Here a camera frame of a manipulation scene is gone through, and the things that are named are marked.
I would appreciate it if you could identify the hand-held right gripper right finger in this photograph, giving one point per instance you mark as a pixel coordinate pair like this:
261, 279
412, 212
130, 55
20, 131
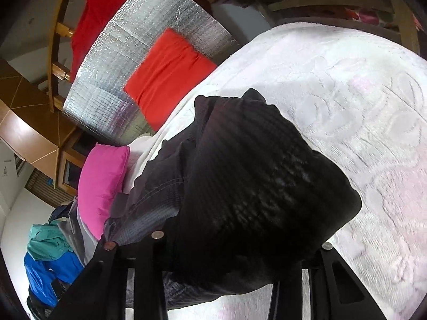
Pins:
325, 273

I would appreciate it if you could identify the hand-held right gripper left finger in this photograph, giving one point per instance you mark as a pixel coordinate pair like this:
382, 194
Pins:
146, 273

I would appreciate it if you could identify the black jacket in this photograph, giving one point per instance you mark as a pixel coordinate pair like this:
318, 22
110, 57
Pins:
253, 180

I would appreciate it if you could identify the pink pillow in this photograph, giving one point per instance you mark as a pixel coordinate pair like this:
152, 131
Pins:
103, 186

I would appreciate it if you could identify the blue garment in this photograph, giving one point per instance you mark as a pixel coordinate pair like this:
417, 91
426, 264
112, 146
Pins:
46, 273

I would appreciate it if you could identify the teal garment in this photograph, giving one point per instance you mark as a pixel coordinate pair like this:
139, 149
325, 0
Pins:
45, 240

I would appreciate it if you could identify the white pillow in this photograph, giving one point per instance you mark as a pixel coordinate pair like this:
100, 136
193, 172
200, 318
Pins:
141, 153

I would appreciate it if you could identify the white embossed blanket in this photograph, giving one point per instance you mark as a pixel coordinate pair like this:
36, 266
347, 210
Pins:
367, 123

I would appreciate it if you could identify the silver foil mat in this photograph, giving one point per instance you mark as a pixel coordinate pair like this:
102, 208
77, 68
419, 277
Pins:
110, 100

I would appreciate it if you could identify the orange pillow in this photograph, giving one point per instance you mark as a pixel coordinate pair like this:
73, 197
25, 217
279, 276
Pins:
170, 76

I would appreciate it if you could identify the red cloth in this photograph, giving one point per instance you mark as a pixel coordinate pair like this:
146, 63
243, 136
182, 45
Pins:
96, 20

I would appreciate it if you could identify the wooden chair frame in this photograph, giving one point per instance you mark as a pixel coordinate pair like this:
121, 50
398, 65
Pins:
405, 20

